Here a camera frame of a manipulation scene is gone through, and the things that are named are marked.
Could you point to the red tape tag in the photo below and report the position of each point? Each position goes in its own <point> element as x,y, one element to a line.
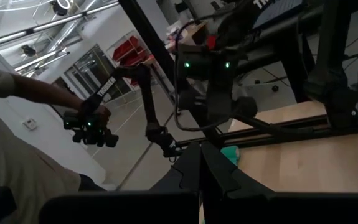
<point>211,42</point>

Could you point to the black aluminium frame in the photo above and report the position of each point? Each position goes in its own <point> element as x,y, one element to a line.
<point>152,40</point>

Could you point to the white wall thermostat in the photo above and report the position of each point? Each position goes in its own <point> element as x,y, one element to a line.
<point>30,124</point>

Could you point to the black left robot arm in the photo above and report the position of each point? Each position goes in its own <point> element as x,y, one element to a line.
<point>197,65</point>

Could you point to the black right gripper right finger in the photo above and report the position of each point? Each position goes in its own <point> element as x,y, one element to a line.
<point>219,168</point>

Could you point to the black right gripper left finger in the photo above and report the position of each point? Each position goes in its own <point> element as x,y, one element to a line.
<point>188,168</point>

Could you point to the brown cardboard box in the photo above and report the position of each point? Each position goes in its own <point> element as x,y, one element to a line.
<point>194,32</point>

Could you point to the black ceiling camera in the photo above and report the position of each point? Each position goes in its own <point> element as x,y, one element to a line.
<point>28,50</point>
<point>59,8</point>

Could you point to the person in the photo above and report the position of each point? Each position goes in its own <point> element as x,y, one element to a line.
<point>10,161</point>

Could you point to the glass double door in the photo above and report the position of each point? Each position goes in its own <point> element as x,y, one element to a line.
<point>88,71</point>

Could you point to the red storage bins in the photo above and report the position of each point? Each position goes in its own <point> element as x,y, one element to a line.
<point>129,51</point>

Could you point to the teal elastic bandage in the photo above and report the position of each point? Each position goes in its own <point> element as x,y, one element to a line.
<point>231,154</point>

